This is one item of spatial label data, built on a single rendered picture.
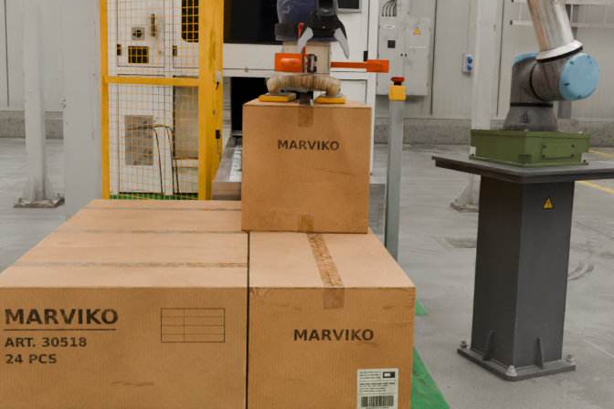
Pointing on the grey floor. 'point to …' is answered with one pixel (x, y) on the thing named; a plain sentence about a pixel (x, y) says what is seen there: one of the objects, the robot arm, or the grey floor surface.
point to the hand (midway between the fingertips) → (322, 58)
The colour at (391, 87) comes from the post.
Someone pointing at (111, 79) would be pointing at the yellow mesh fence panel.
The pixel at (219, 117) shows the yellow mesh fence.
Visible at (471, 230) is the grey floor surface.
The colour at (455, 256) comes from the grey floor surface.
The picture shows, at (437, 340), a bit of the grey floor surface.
